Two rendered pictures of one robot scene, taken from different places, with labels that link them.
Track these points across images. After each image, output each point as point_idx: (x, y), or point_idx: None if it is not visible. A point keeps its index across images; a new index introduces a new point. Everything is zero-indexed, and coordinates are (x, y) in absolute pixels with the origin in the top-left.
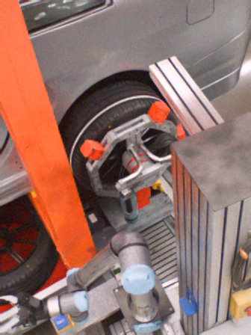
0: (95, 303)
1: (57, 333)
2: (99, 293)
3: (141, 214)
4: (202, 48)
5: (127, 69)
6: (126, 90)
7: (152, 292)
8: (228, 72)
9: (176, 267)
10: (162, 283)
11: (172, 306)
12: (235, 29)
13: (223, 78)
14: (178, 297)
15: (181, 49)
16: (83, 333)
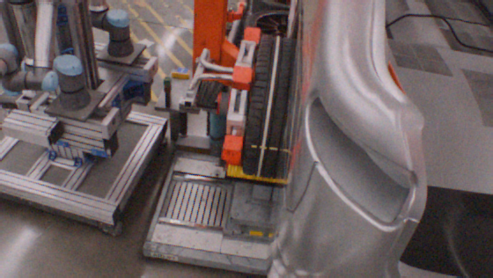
0: (175, 91)
1: (205, 122)
2: (180, 96)
3: (235, 191)
4: (289, 133)
5: (297, 34)
6: (292, 63)
7: (103, 19)
8: (272, 237)
9: (172, 203)
10: (127, 86)
11: (98, 57)
12: (287, 180)
13: (271, 233)
14: (105, 79)
15: (293, 92)
16: (190, 133)
